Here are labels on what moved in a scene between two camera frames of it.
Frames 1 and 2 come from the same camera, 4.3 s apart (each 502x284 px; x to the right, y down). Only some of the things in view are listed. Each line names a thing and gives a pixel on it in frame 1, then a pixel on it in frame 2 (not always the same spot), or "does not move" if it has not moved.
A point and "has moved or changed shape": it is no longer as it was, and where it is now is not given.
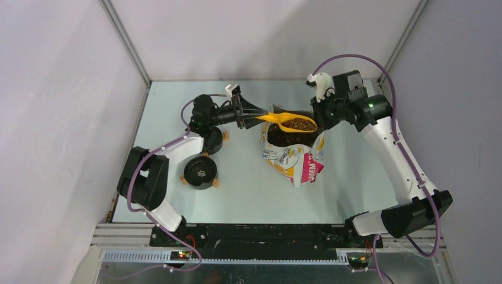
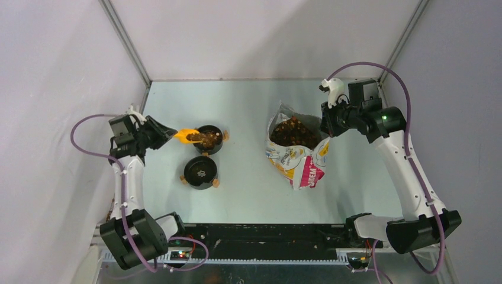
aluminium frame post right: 421,7 does not move
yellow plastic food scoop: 290,121 has moved or changed shape
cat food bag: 296,155 does not move
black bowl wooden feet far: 213,140 does not move
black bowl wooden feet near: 200,173 does not move
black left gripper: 247,110 to 163,134
